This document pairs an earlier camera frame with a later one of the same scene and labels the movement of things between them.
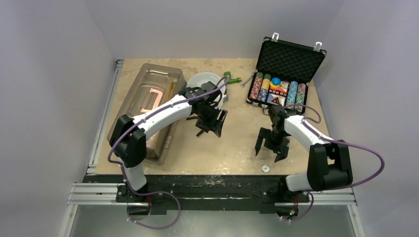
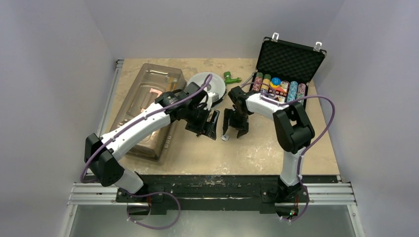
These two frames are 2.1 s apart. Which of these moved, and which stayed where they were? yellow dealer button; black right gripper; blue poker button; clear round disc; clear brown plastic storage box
Moved: black right gripper
Stayed: clear brown plastic storage box; blue poker button; yellow dealer button; clear round disc
